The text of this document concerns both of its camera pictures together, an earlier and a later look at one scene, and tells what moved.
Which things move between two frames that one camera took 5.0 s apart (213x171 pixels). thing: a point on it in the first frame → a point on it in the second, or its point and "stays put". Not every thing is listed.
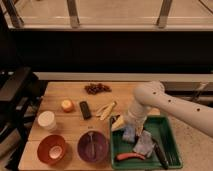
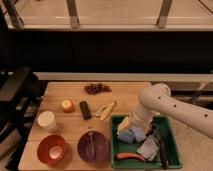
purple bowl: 100,145 stays put
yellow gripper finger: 139,129 → 146,128
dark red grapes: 95,89 stays put
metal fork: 93,146 stays put
